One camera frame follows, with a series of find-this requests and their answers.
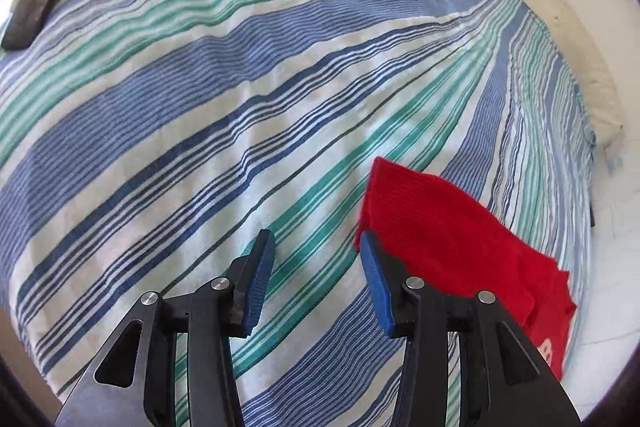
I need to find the blue green striped bedspread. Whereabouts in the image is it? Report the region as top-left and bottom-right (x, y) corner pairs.
(0, 0), (598, 427)

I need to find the red knit sweater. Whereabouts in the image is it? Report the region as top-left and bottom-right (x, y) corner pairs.
(354, 157), (577, 380)

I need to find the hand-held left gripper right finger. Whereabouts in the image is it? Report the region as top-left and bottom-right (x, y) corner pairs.
(360, 230), (583, 427)

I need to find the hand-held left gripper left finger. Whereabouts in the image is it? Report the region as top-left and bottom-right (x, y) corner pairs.
(55, 229), (277, 427)

